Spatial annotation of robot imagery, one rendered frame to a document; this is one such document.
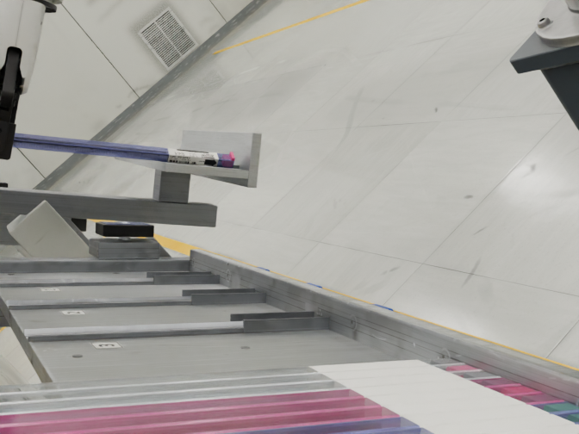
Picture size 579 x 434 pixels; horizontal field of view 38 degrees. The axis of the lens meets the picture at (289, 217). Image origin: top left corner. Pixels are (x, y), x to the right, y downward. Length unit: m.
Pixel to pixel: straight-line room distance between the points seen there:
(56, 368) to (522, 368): 0.22
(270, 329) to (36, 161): 7.77
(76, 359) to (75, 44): 7.97
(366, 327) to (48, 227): 0.65
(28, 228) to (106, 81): 7.35
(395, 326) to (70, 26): 8.00
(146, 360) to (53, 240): 0.66
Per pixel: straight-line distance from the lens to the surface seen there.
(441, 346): 0.45
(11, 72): 0.93
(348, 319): 0.54
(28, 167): 8.27
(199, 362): 0.46
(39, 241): 1.10
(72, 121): 8.34
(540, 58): 0.81
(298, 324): 0.55
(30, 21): 0.94
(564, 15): 0.83
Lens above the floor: 0.97
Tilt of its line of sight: 18 degrees down
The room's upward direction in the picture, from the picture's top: 39 degrees counter-clockwise
